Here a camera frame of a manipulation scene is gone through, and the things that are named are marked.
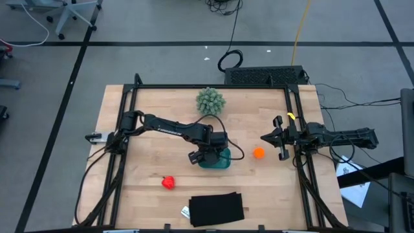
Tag teal tupperware container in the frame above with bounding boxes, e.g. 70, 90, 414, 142
197, 147, 232, 170

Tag white paper sheet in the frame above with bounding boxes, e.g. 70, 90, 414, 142
336, 155, 371, 208

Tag black beam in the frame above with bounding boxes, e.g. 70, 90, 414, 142
336, 157, 405, 189

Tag green artificial succulent plant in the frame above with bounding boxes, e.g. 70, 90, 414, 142
195, 86, 227, 117

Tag black coiled cable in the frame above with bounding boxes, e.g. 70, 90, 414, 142
217, 0, 244, 73

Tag silver clamp plate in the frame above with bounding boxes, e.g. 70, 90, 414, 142
85, 131, 111, 144

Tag yellow cable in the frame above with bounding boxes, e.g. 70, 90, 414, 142
290, 0, 312, 67

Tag black aluminium frame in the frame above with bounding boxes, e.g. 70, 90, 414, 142
74, 73, 349, 233

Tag grey stand foot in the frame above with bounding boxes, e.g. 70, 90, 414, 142
0, 78, 22, 91

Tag red toy bell pepper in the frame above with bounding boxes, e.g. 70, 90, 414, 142
161, 175, 176, 190

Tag grey office chair base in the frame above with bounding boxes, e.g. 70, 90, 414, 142
6, 0, 104, 40

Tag black cable tangle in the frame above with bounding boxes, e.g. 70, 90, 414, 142
205, 0, 243, 16

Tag white cable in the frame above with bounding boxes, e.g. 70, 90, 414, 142
0, 0, 50, 48

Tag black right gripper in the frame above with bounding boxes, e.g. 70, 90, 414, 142
260, 115, 300, 162

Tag black perforated computer case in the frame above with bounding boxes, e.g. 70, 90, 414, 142
224, 65, 308, 86

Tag grey cabinet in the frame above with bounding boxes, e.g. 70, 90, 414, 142
400, 87, 414, 178

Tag black folded cloth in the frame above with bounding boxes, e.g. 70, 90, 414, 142
188, 192, 246, 228

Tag black floor cables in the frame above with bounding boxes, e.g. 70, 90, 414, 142
315, 83, 402, 111

